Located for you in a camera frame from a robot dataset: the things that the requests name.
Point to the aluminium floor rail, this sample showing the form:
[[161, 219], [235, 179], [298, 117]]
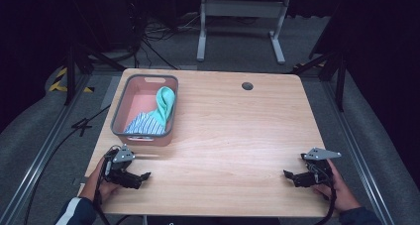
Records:
[[39, 159], [360, 152]]

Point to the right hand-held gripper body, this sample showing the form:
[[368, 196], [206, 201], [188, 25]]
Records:
[[319, 165]]

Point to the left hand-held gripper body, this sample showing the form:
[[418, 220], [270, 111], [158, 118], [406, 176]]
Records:
[[123, 157]]

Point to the yellow black floor tape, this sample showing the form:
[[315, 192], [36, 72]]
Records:
[[59, 84]]

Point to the blue white striped cloth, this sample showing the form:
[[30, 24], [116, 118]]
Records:
[[145, 126]]

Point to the black tripod stand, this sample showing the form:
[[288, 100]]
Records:
[[340, 79], [70, 73]]

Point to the teal cloth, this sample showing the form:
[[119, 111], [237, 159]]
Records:
[[165, 104]]

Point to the white metal desk frame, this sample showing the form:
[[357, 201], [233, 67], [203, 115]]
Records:
[[244, 8]]

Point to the black tape cross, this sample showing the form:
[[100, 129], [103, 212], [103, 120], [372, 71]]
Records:
[[82, 126]]

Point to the person's right hand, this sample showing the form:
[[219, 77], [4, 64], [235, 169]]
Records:
[[341, 188]]

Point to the person's left hand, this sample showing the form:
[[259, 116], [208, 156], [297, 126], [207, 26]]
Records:
[[99, 182]]

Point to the pink basket with grey rim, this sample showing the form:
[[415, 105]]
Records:
[[138, 99]]

